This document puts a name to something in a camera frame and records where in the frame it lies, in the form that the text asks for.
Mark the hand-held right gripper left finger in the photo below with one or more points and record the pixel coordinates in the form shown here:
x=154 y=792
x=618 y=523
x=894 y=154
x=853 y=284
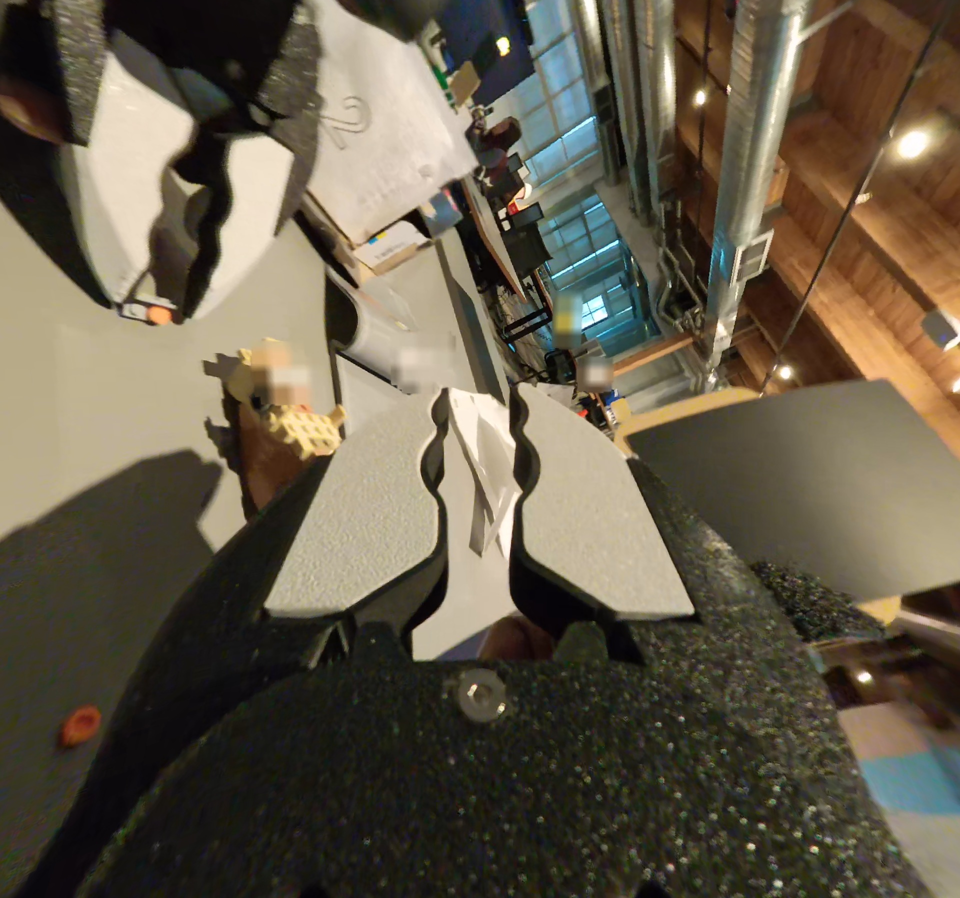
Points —
x=360 y=523

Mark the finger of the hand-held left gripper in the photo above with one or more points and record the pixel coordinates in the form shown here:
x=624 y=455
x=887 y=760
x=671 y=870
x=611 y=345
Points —
x=112 y=163
x=255 y=200

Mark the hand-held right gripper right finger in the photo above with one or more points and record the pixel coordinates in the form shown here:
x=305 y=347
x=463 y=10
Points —
x=592 y=523

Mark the orange tan brick model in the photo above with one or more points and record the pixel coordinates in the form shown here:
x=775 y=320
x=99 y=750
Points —
x=307 y=433

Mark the orange round stud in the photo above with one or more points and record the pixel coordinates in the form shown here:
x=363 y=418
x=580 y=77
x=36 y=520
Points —
x=166 y=314
x=80 y=725

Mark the small dark grey brick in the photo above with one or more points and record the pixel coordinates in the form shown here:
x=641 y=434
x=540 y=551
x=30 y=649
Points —
x=135 y=309

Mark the torn white paper bag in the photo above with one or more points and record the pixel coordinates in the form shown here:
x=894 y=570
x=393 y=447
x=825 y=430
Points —
x=480 y=448

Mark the brown cardboard box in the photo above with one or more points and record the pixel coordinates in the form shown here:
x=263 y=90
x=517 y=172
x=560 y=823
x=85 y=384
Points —
x=390 y=249

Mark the white circle print paper bag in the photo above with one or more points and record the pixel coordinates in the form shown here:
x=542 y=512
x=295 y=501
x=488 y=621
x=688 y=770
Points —
x=390 y=110

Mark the grey instruction booklet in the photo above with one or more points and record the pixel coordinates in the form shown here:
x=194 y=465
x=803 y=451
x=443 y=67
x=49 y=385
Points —
x=375 y=343

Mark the black board with wooden rim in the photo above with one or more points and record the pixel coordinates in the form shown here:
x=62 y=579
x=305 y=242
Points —
x=787 y=478

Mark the background wooden table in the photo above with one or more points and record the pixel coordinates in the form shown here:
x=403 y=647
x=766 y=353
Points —
x=502 y=245

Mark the dark partition panel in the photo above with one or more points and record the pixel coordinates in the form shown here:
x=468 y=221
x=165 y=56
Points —
x=472 y=13

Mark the slim silver spiral duct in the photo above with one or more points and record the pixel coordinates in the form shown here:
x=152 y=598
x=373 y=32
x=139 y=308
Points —
x=649 y=50
x=600 y=50

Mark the large silver spiral duct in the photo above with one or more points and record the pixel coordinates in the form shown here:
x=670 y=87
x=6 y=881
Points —
x=757 y=125

